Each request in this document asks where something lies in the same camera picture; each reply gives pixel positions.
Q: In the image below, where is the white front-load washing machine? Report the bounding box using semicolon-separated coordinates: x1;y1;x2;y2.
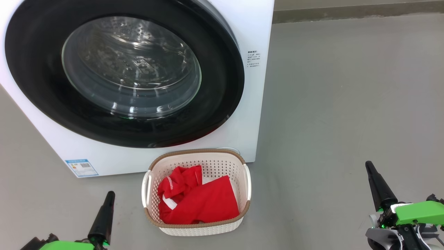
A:
0;0;275;178

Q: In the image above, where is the cream laundry basket brown rim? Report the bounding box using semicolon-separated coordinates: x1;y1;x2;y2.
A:
142;149;251;236

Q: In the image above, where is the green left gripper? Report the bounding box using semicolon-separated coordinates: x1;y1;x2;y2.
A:
39;191;116;250

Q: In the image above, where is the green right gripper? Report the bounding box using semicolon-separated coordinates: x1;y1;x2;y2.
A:
365;161;444;231

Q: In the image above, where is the blue energy label sticker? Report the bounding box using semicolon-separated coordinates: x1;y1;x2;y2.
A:
65;159;99;178

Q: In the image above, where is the dark wall skirting strip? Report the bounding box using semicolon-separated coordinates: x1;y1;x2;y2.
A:
272;1;444;24

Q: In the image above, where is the black round glass washer door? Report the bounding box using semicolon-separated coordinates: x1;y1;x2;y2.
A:
5;0;245;148

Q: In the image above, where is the red shirt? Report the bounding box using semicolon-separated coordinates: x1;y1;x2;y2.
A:
157;165;240;225

